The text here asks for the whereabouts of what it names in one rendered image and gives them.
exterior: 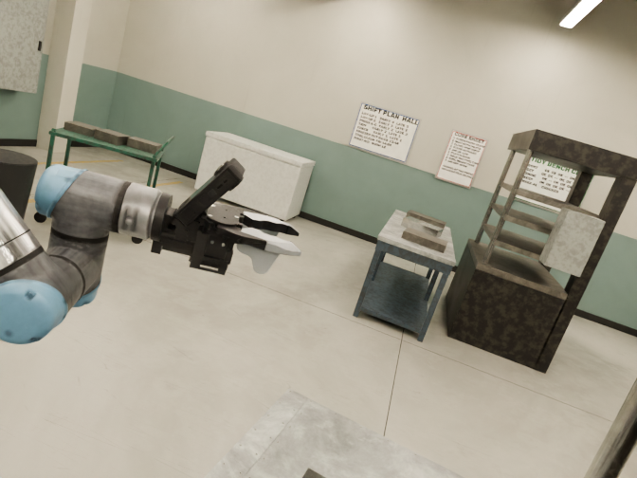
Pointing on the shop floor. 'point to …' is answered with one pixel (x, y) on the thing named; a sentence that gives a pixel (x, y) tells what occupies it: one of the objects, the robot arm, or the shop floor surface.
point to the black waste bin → (17, 177)
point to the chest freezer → (258, 174)
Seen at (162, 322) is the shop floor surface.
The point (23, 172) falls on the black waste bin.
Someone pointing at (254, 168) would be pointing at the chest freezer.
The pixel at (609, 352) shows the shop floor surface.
